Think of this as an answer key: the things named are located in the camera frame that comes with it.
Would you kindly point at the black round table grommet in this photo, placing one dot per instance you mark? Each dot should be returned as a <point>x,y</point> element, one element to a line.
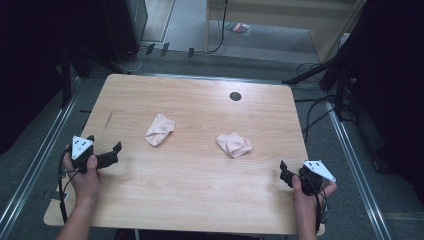
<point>235,96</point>

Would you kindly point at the pink sock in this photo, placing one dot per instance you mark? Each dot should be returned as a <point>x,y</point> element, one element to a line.
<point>233,145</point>
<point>160,130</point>

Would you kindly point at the dark cabinet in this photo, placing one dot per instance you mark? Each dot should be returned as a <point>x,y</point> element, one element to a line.
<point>130,26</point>

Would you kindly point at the black curtain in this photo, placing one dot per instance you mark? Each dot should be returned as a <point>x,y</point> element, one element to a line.
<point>393,83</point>
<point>30,50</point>

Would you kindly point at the grey tape piece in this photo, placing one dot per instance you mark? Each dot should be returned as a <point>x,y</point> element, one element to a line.
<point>65,196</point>

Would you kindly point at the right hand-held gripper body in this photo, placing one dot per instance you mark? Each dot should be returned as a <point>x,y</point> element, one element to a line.
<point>315,171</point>

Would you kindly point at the colourful packet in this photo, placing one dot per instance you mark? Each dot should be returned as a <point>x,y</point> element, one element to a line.
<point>238,28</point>

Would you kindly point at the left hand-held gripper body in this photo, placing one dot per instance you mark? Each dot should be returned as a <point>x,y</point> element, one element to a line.
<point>80,148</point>

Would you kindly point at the person's left hand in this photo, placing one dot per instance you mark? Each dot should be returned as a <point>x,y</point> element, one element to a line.
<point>85,186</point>

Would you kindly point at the small black floor block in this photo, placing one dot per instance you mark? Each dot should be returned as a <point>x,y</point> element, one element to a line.
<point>191,52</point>
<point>150,48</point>
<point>165,49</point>

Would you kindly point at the metal floor rail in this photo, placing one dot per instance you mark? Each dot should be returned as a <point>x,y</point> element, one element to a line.
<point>36,166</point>
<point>358,173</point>

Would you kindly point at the person's right hand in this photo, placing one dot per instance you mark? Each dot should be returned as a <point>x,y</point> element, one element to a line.
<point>306,201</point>

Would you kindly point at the black metal stand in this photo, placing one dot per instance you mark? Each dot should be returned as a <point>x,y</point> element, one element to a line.
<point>66,80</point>
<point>340,90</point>

